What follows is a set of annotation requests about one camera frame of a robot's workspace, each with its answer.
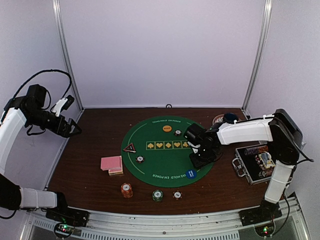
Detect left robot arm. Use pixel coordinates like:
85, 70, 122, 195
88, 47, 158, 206
0, 84, 82, 222

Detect dark blue mug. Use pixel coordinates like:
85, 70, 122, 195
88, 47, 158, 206
223, 112, 239, 124

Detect brown poker chip stack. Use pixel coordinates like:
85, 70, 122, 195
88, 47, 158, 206
172, 190, 183, 200

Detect green poker chip stack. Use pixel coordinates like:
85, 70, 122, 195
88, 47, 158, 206
152, 189, 164, 202

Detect right aluminium frame post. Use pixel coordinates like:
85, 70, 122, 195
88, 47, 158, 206
241, 0, 273, 115

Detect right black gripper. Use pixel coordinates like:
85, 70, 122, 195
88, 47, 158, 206
189, 144, 217, 169

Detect orange poker chip stack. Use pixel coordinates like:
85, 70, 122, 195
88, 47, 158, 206
120, 183, 133, 198

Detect red card deck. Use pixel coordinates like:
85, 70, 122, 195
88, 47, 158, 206
100, 156, 122, 171

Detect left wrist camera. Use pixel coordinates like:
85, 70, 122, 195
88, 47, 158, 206
50, 95, 75, 117

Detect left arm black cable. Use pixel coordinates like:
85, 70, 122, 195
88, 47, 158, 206
11, 69, 73, 108

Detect round green poker mat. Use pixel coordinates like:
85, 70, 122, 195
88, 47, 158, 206
121, 115, 213, 188

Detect aluminium poker chip case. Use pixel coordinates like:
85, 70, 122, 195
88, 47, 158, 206
231, 139, 307, 186

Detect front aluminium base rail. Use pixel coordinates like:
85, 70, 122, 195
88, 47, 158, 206
18, 195, 311, 240

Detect left aluminium frame post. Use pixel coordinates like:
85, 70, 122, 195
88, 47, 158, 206
52, 0, 84, 112

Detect orange big blind button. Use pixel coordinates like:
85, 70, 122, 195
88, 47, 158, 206
162, 125, 172, 133

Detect aluminium frame post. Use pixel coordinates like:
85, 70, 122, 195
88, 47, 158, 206
52, 0, 84, 112
241, 0, 273, 115

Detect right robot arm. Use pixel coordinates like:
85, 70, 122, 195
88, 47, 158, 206
183, 108, 304, 221

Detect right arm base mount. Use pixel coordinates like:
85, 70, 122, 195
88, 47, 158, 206
239, 206, 283, 227

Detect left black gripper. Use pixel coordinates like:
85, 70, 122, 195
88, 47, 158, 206
26, 107, 82, 138

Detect blue small blind button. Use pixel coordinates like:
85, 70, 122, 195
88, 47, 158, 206
185, 169, 197, 179

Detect brown 100 poker chips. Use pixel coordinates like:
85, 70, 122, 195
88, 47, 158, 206
174, 129, 182, 136

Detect patterned ceramic saucer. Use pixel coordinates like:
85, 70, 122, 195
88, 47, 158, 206
212, 114, 224, 125

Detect black red triangular dealer button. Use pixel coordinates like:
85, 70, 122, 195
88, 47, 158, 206
123, 143, 137, 153

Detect card deck box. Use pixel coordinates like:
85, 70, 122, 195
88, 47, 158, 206
108, 166, 123, 176

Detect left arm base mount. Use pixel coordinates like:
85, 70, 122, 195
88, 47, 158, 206
45, 207, 90, 227

